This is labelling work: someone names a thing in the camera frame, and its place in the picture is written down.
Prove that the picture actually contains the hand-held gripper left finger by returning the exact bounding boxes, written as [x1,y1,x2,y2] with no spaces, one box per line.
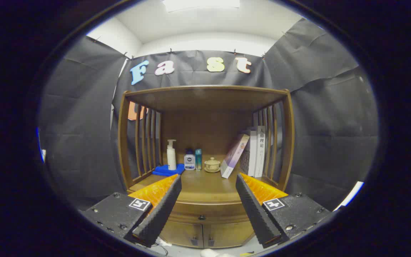
[81,174,182,248]

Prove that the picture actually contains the black backdrop cloth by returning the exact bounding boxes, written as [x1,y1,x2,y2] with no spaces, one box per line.
[38,18,379,211]

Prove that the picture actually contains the white pump bottle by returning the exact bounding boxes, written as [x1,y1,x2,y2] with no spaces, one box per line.
[167,139,177,171]

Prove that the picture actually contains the white bottle with blue cap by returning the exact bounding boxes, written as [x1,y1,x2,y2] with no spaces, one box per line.
[184,148,196,171]

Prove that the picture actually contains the beige lidded teacup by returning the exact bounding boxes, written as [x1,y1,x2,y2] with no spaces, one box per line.
[204,157,221,173]

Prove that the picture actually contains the white book with black print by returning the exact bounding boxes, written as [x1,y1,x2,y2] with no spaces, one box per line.
[254,125,266,178]

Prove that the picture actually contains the purple and white book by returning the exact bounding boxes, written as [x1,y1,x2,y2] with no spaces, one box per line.
[220,133,250,179]

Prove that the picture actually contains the brown wooden cabinet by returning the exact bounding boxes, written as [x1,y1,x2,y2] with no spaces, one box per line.
[117,85,295,249]

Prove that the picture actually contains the wooden countertop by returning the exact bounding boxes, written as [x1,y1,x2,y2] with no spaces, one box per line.
[128,167,287,206]

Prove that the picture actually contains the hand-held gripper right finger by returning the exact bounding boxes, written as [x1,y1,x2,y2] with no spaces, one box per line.
[235,173,331,249]

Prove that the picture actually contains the blue folded cloth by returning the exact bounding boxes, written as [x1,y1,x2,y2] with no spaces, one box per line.
[152,163,186,177]

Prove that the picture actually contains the black floor cables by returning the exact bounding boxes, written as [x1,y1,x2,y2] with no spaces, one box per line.
[155,240,171,256]

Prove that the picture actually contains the wooden cabinet door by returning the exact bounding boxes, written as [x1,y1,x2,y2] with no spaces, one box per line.
[203,221,255,248]
[159,220,204,248]

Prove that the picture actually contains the grey book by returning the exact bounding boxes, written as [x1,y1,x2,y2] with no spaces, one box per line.
[240,129,258,176]

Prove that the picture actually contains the wooden drawer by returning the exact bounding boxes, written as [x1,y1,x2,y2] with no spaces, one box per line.
[168,201,252,225]

